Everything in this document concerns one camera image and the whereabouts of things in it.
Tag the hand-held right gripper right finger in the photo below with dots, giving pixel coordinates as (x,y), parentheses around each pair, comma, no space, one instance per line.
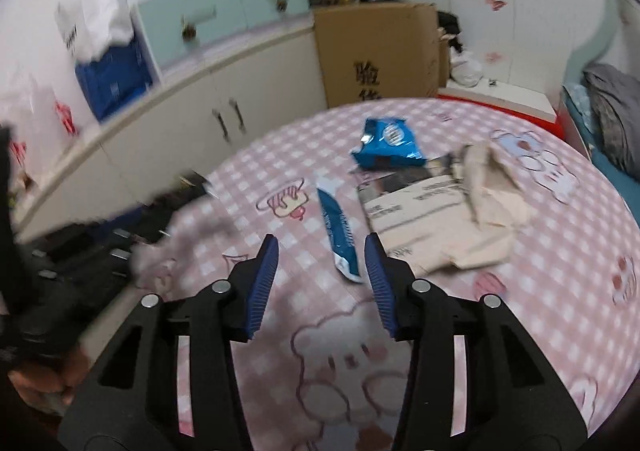
(377,281)

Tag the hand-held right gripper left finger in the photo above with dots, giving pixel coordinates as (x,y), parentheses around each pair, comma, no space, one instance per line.
(262,286)

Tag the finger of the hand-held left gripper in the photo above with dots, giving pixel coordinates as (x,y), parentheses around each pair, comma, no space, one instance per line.
(150,203)
(95,261)

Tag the narrow blue wrapper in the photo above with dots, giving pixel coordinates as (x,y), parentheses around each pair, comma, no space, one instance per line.
(340,231)

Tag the person's left hand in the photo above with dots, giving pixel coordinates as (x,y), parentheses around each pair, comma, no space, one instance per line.
(45,381)

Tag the beige printed paper bag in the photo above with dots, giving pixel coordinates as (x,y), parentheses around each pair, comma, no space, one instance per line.
(425,226)

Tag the white sideboard cabinet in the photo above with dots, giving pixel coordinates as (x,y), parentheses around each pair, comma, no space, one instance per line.
(165,131)

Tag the blue woven bag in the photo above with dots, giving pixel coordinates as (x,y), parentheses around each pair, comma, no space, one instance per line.
(112,81)

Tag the blue snack packet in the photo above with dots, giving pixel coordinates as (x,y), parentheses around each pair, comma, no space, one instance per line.
(390,146)

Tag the white plastic bag red print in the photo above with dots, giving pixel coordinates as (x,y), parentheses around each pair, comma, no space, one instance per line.
(35,111)

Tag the crumpled beige paper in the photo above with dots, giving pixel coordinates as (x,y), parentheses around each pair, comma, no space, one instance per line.
(495,186)

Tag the pink checked tablecloth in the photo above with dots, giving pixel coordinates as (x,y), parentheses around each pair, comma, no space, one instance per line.
(550,256)

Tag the mint drawer cabinet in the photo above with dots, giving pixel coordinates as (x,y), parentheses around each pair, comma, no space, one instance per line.
(220,16)

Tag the white plastic bag black print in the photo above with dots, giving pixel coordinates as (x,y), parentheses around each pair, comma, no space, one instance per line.
(100,6)

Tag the white and red box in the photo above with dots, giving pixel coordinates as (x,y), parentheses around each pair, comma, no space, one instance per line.
(500,103)

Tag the small white plastic bag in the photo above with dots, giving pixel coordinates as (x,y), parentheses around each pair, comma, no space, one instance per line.
(467,70)

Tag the brown cardboard box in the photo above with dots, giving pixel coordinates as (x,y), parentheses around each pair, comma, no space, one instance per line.
(380,36)

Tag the dark clothing pile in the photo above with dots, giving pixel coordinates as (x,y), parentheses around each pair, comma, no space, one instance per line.
(450,28)

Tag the teal patterned pillow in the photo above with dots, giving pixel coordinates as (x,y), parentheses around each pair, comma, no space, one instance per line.
(580,101)

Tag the grey blanket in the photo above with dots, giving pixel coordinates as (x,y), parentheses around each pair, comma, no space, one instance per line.
(615,111)

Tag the small pink wall sticker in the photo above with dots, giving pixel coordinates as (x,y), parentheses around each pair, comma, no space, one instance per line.
(494,57)

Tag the mint bed frame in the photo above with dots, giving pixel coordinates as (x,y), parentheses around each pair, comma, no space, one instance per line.
(607,16)

